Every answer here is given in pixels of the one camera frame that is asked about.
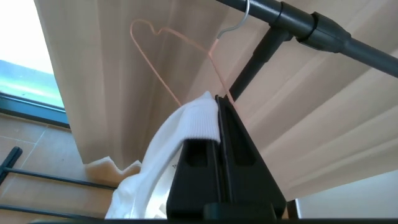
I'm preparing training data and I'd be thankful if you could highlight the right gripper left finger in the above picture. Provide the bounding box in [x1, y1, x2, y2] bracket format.
[166, 138, 223, 219]

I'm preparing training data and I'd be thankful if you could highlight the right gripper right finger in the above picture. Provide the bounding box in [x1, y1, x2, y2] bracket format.
[215, 95, 287, 219]

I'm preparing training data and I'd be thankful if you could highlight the white printed T-shirt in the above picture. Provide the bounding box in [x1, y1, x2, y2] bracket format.
[105, 90, 222, 220]

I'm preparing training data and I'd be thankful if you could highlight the black clothes rack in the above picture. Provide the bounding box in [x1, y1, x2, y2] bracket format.
[0, 0, 398, 220]

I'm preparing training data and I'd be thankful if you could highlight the pink clothes hanger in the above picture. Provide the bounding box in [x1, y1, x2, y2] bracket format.
[129, 0, 251, 111]

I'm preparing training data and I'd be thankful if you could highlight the beige curtain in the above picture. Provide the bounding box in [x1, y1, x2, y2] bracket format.
[33, 0, 398, 202]

